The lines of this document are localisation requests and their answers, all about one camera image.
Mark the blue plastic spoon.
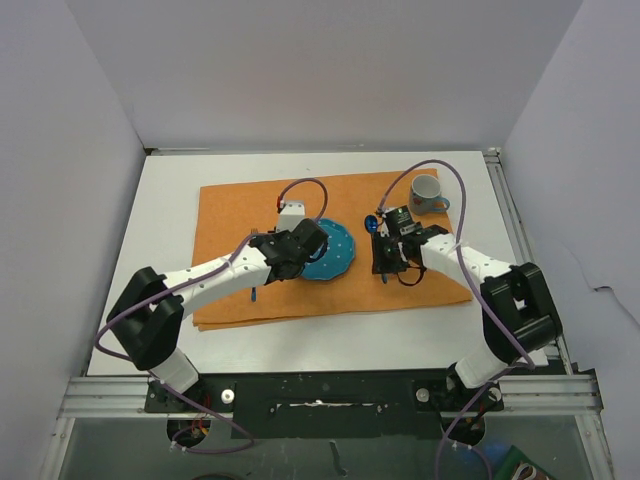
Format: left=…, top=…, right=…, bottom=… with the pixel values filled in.
left=364, top=214, right=388, bottom=284

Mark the blue plastic fork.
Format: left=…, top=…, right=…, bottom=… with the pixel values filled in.
left=251, top=227, right=259, bottom=303

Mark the blue polka dot plate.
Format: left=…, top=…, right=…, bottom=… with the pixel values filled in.
left=302, top=218, right=355, bottom=281

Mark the blue white mug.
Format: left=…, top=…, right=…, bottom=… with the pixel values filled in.
left=409, top=174, right=450, bottom=216

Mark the orange cloth placemat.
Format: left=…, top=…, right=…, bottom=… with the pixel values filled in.
left=192, top=172, right=471, bottom=330

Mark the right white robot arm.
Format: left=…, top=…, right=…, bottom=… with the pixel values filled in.
left=364, top=207, right=563, bottom=409

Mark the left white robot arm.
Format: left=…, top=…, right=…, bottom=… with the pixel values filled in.
left=101, top=218, right=328, bottom=411

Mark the green object at corner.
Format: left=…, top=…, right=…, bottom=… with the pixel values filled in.
left=493, top=446, right=553, bottom=480

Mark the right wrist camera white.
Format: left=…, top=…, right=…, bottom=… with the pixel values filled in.
left=377, top=215, right=391, bottom=237

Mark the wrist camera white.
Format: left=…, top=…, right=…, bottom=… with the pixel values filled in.
left=377, top=215, right=391, bottom=237
left=275, top=200, right=306, bottom=232

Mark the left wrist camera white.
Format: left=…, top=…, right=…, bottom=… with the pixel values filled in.
left=275, top=200, right=306, bottom=232

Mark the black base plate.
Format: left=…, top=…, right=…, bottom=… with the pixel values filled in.
left=144, top=369, right=504, bottom=440

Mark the aluminium frame rail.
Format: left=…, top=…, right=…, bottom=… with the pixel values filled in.
left=44, top=152, right=612, bottom=479

